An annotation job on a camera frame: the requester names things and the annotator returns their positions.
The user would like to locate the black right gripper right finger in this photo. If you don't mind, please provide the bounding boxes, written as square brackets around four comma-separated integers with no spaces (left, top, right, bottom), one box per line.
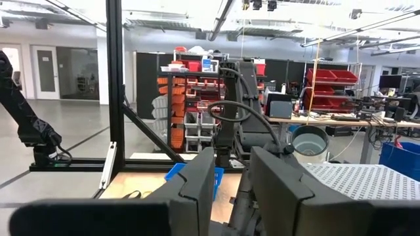
[249,146,420,236]

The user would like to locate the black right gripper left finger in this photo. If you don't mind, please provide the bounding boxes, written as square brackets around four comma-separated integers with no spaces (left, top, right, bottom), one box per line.
[9,147,216,236]

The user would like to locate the blue plastic basket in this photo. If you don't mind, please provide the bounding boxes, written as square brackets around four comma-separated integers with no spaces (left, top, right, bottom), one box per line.
[163,162,226,201]

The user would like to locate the metal table in background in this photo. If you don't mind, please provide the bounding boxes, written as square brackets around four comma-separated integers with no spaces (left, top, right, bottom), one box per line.
[299,162,420,201]

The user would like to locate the silver aluminium bar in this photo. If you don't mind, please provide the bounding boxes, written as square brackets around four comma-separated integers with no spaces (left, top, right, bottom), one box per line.
[99,140,118,191]

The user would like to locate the black grey electronic box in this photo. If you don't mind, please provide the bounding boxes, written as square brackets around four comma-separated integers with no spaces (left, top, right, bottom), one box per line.
[268,93,294,120]

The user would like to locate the wooden workbench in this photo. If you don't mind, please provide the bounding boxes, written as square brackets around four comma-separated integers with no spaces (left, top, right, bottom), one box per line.
[264,113,420,165]

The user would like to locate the shelf rack with orange bins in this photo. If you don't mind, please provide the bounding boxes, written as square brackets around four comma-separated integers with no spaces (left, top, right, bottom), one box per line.
[156,58,230,155]

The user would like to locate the blue plastic bin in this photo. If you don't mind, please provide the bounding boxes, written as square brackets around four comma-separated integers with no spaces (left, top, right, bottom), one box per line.
[378,140,420,183]

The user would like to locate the rack with red bins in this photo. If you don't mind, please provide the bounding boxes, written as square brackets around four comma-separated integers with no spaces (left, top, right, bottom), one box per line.
[302,60,362,114]

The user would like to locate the black computer monitor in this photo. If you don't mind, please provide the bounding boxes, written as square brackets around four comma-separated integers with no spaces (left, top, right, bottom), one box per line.
[378,74,403,90]

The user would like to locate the white door with window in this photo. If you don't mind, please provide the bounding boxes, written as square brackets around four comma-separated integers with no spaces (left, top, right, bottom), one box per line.
[30,45,62,101]

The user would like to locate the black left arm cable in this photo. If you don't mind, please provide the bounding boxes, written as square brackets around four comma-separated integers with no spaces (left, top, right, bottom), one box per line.
[207,67,295,155]

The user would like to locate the black aluminium rig frame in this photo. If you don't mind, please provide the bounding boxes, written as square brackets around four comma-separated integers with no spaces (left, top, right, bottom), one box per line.
[28,0,245,174]

